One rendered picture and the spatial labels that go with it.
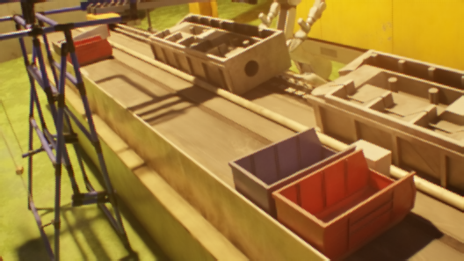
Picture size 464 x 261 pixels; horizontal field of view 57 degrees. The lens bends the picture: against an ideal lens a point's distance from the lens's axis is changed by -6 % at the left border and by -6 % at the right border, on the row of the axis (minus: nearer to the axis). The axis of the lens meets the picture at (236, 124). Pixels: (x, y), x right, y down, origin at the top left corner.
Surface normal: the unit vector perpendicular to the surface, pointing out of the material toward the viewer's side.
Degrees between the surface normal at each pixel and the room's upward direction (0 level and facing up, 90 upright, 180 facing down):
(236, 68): 90
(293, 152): 88
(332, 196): 88
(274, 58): 90
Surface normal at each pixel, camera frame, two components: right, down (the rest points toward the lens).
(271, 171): 0.53, 0.26
